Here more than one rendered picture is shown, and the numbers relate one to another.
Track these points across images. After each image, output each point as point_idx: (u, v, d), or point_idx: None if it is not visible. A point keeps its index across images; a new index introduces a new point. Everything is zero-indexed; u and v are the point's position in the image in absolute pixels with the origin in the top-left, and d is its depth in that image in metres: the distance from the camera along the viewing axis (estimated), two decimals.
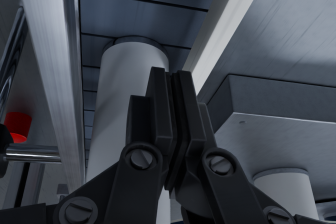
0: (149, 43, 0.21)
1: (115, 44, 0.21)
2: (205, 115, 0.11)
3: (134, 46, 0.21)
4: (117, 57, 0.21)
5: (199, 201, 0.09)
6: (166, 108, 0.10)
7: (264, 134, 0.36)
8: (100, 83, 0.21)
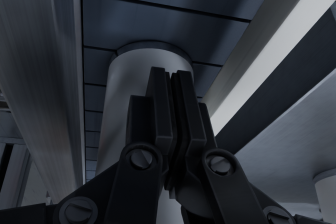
0: (170, 50, 0.16)
1: (126, 52, 0.16)
2: (205, 115, 0.11)
3: (151, 54, 0.16)
4: (129, 69, 0.16)
5: (199, 201, 0.09)
6: (166, 108, 0.10)
7: None
8: (106, 103, 0.16)
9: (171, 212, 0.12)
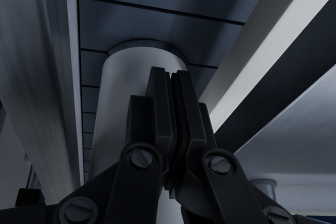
0: (169, 51, 0.17)
1: (125, 49, 0.16)
2: (205, 115, 0.11)
3: (150, 52, 0.16)
4: (128, 66, 0.16)
5: (199, 201, 0.09)
6: (166, 108, 0.10)
7: None
8: (102, 99, 0.16)
9: (170, 211, 0.12)
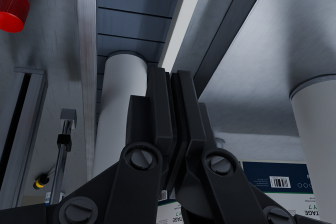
0: (136, 55, 0.35)
1: (115, 55, 0.35)
2: (205, 115, 0.11)
3: (127, 56, 0.35)
4: (116, 63, 0.34)
5: (199, 201, 0.09)
6: (166, 108, 0.10)
7: None
8: (105, 78, 0.34)
9: None
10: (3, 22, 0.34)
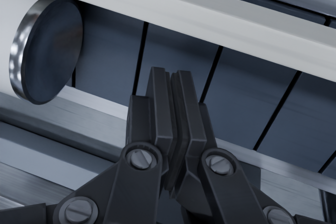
0: None
1: None
2: (205, 115, 0.11)
3: None
4: None
5: (199, 201, 0.09)
6: (166, 108, 0.10)
7: None
8: None
9: None
10: None
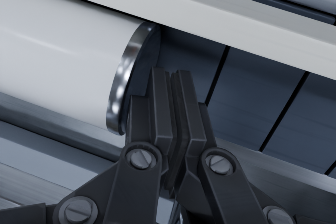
0: None
1: None
2: (205, 115, 0.11)
3: None
4: None
5: (199, 201, 0.09)
6: (166, 108, 0.10)
7: None
8: None
9: None
10: None
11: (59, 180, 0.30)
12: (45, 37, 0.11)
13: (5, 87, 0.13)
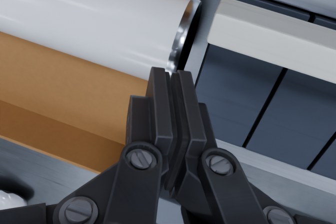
0: None
1: None
2: (205, 115, 0.11)
3: None
4: None
5: (199, 201, 0.09)
6: (166, 108, 0.10)
7: None
8: None
9: None
10: None
11: None
12: (122, 4, 0.15)
13: (85, 46, 0.16)
